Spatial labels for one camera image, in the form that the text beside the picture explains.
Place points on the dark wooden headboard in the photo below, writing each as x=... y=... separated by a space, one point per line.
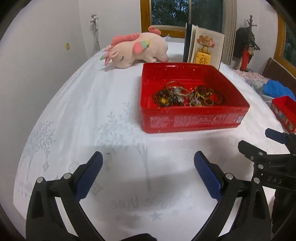
x=275 y=71

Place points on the wooden framed window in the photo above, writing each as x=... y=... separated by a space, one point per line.
x=171 y=17

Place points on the floral bed quilt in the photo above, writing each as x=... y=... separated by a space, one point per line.
x=256 y=81

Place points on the pink unicorn plush toy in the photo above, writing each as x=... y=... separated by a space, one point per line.
x=149 y=46

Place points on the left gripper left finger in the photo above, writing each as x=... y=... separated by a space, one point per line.
x=44 y=221

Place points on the red tin lid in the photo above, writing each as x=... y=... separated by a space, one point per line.
x=284 y=110

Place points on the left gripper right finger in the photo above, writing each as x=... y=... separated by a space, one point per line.
x=252 y=221

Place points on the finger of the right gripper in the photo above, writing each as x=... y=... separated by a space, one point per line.
x=276 y=136
x=253 y=153

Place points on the white embroidered tablecloth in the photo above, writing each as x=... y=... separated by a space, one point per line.
x=148 y=182

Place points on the coat rack with clothes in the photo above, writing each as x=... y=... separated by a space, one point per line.
x=245 y=45

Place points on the brown red ring bangle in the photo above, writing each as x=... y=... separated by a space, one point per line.
x=208 y=102

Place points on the open standing book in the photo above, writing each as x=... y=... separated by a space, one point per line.
x=190 y=47

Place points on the yellow wall sticker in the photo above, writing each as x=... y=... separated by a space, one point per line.
x=67 y=46

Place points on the wall shower fixture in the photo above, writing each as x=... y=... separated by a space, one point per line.
x=94 y=21

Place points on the red tin box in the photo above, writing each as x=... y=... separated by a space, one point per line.
x=160 y=115

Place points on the silver bangle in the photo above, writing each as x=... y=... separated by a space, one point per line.
x=174 y=84

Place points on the blue knitted cloth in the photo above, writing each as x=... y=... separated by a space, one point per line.
x=275 y=89

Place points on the beige curtain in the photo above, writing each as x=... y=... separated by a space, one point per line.
x=229 y=29

